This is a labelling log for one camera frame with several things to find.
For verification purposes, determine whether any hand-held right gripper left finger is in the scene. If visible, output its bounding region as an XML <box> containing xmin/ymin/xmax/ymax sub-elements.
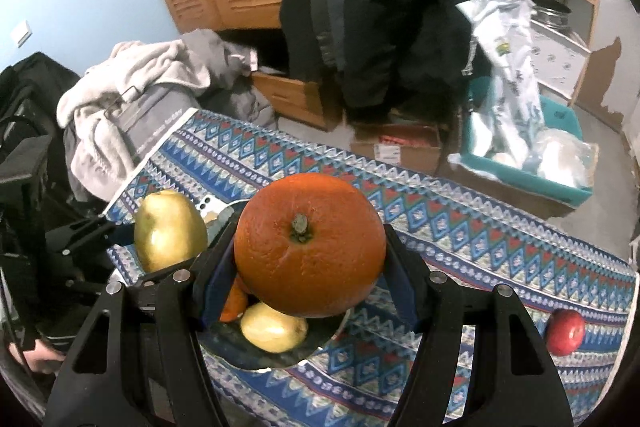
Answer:
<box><xmin>42</xmin><ymin>207</ymin><xmax>251</xmax><ymax>427</ymax></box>

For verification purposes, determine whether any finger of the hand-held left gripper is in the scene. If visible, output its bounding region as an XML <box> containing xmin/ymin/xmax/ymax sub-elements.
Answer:
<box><xmin>45</xmin><ymin>214</ymin><xmax>137</xmax><ymax>258</ymax></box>

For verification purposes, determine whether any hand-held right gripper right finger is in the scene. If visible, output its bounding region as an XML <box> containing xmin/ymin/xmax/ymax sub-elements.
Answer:
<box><xmin>382</xmin><ymin>224</ymin><xmax>576</xmax><ymax>427</ymax></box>

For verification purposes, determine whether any orange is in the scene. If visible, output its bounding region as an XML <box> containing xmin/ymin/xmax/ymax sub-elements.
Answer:
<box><xmin>219</xmin><ymin>276</ymin><xmax>249</xmax><ymax>324</ymax></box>
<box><xmin>233</xmin><ymin>173</ymin><xmax>387</xmax><ymax>319</ymax></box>

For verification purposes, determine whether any dark glass plate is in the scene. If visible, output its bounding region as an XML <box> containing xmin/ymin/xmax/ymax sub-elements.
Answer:
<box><xmin>200</xmin><ymin>199</ymin><xmax>353</xmax><ymax>370</ymax></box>

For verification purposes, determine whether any yellow green mango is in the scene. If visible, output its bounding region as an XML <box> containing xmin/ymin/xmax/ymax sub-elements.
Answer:
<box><xmin>240</xmin><ymin>301</ymin><xmax>309</xmax><ymax>354</ymax></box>

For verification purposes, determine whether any person's left hand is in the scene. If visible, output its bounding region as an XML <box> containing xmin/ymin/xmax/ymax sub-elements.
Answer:
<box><xmin>22</xmin><ymin>341</ymin><xmax>68</xmax><ymax>375</ymax></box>

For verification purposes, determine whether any blue patterned tablecloth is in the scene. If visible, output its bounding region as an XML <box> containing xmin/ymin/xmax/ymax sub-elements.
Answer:
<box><xmin>102</xmin><ymin>108</ymin><xmax>640</xmax><ymax>427</ymax></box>

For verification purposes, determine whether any flat cardboard box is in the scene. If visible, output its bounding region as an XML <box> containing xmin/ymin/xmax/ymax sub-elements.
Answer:
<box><xmin>349</xmin><ymin>119</ymin><xmax>442</xmax><ymax>166</ymax></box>

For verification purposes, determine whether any brown cardboard box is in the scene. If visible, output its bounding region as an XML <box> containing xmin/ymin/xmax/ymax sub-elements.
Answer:
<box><xmin>440</xmin><ymin>157</ymin><xmax>576</xmax><ymax>220</ymax></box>

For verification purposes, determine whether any black chair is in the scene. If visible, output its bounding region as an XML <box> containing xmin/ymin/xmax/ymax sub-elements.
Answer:
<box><xmin>0</xmin><ymin>52</ymin><xmax>83</xmax><ymax>228</ymax></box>

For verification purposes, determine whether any grey clothes pile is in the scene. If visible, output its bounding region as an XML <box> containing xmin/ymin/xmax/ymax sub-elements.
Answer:
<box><xmin>56</xmin><ymin>28</ymin><xmax>278</xmax><ymax>202</ymax></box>

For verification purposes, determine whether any red apple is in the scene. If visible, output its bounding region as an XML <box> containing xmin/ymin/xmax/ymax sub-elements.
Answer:
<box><xmin>545</xmin><ymin>309</ymin><xmax>586</xmax><ymax>356</ymax></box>

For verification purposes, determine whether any clear plastic bag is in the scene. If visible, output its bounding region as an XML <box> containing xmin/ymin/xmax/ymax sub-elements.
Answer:
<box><xmin>525</xmin><ymin>127</ymin><xmax>600</xmax><ymax>190</ymax></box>

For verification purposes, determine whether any wooden drawer box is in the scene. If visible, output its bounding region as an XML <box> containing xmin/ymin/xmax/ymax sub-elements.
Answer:
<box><xmin>251</xmin><ymin>71</ymin><xmax>346</xmax><ymax>132</ymax></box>

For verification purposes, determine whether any teal plastic bin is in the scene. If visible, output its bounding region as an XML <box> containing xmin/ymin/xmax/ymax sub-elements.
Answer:
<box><xmin>460</xmin><ymin>77</ymin><xmax>595</xmax><ymax>208</ymax></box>

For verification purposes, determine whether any white printed bag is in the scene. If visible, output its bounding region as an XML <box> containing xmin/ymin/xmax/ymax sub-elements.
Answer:
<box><xmin>456</xmin><ymin>0</ymin><xmax>543</xmax><ymax>158</ymax></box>

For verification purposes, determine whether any black coat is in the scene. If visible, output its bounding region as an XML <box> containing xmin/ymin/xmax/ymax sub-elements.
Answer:
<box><xmin>278</xmin><ymin>0</ymin><xmax>501</xmax><ymax>120</ymax></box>

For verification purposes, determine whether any white plastic basket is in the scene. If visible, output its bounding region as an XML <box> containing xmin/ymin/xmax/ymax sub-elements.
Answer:
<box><xmin>530</xmin><ymin>19</ymin><xmax>593</xmax><ymax>100</ymax></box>

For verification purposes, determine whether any metal pot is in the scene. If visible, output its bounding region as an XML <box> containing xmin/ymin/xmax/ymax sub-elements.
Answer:
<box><xmin>532</xmin><ymin>4</ymin><xmax>571</xmax><ymax>30</ymax></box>

